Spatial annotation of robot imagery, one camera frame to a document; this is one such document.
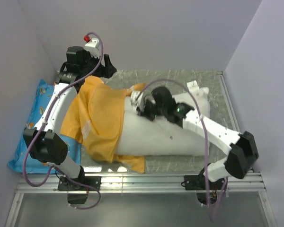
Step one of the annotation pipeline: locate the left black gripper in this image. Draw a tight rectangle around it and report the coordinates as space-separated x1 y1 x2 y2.
81 51 117 79

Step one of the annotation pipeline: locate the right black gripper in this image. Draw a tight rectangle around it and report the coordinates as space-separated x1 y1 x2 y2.
137 98 167 122

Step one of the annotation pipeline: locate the white pillow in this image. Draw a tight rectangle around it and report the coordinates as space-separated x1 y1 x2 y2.
115 97 205 157

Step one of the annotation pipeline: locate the orange pillowcase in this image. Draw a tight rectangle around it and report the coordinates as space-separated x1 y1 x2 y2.
60 76 146 173

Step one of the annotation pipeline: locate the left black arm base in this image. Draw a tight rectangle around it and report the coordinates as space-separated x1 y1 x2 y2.
57 176 101 206

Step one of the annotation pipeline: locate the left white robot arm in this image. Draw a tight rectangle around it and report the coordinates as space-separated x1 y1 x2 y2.
23 40 116 190

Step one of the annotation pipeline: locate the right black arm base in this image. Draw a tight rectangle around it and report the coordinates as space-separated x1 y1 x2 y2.
181 174 228 205

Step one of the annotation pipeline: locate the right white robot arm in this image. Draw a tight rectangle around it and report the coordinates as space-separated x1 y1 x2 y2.
130 86 259 189

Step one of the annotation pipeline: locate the blue cartoon pillow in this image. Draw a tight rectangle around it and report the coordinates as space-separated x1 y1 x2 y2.
8 79 81 174

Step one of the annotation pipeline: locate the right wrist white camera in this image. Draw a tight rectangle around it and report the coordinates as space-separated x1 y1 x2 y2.
130 90 145 110

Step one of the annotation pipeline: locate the wrist white camera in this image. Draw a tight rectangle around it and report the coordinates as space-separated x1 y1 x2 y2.
130 90 145 110
83 35 100 59

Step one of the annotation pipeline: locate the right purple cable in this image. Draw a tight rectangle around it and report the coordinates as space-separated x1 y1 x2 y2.
136 79 229 220

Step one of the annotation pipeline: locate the purple cable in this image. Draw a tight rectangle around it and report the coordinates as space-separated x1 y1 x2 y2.
136 79 229 220
22 31 104 210

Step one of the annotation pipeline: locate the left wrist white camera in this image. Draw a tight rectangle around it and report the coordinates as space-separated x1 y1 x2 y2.
83 35 100 59

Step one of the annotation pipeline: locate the aluminium mounting rail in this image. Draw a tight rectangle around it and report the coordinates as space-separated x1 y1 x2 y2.
15 172 266 194

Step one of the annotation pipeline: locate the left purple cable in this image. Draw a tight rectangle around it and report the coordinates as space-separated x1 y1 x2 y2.
22 31 104 210

